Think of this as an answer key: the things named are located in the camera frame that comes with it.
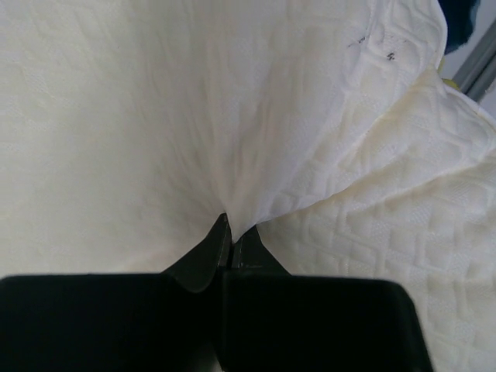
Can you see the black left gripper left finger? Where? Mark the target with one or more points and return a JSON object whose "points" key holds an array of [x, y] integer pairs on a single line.
{"points": [[111, 322]]}

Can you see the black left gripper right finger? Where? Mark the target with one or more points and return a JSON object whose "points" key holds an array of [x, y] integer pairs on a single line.
{"points": [[276, 321]]}

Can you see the cream quilted pillow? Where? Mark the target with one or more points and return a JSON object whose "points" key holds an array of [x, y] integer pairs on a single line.
{"points": [[128, 127]]}

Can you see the blue fabric pillowcase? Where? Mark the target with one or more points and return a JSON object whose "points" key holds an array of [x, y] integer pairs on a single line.
{"points": [[462, 22]]}

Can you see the aluminium right side rail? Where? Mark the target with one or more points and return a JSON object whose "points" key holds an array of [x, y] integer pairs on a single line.
{"points": [[477, 73]]}

